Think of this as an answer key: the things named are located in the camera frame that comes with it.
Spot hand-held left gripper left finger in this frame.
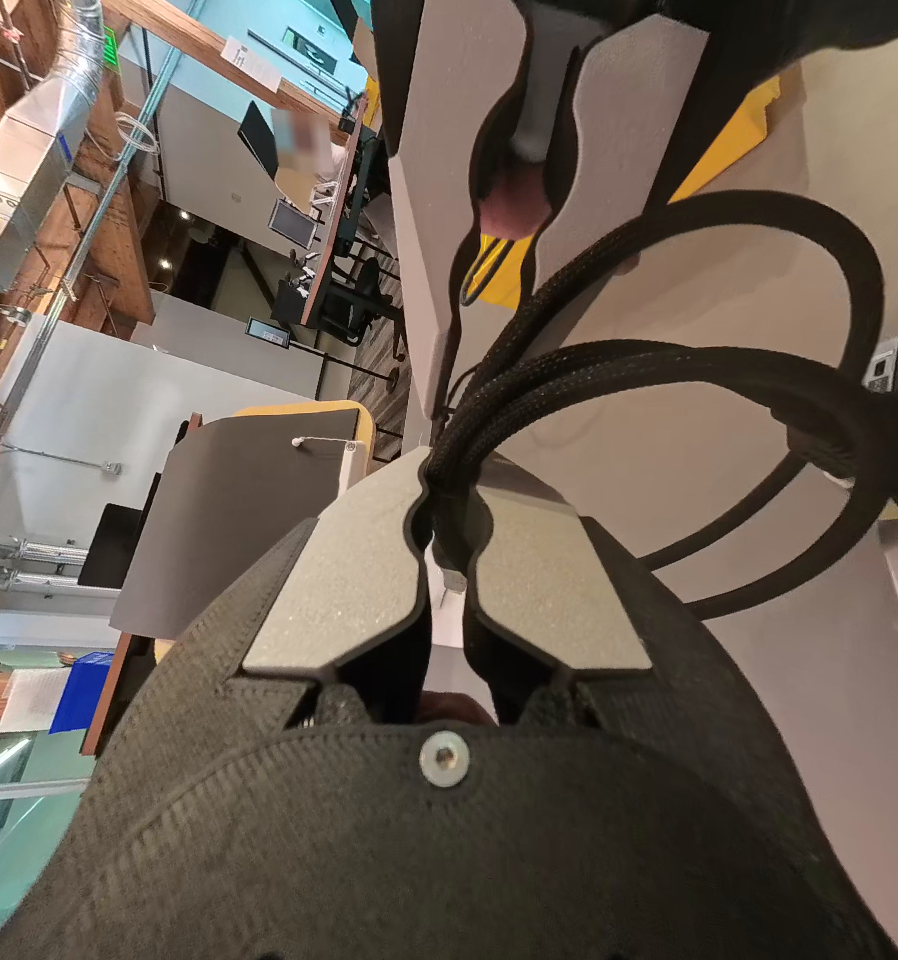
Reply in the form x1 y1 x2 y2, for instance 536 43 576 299
242 446 432 723

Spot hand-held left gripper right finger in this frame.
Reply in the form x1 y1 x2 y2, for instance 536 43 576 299
464 483 652 723

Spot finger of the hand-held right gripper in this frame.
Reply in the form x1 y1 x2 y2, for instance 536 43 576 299
387 0 530 421
530 15 712 301

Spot black braided hdmi cable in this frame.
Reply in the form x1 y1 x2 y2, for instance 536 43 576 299
419 191 892 624

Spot yellow plastic bin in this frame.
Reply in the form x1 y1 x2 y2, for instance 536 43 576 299
462 75 783 312

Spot long wooden desk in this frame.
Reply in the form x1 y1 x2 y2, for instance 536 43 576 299
302 112 367 327

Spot small silver screen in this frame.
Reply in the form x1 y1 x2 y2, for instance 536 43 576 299
269 198 318 249

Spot black monitor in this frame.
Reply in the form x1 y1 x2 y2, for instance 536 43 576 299
77 504 146 590
237 101 279 181

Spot white paper sign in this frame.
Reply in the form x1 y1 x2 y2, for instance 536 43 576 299
220 36 281 87

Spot blue bin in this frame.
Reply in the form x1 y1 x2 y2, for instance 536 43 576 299
50 652 112 735

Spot smooth silver pipes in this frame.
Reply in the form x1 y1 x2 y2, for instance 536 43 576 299
0 525 90 594

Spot white box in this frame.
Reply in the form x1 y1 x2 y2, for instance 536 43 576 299
0 669 67 732

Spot thin black cable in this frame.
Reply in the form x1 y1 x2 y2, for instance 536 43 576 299
460 240 511 307

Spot dark wall frame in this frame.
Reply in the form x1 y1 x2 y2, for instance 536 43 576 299
284 26 341 76

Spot wooden desk with black frame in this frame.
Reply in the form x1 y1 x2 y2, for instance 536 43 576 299
81 633 157 755

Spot silver spiral air duct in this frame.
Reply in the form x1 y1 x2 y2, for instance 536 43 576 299
44 0 108 91

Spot rectangular metal duct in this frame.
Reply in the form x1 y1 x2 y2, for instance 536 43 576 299
0 75 90 290

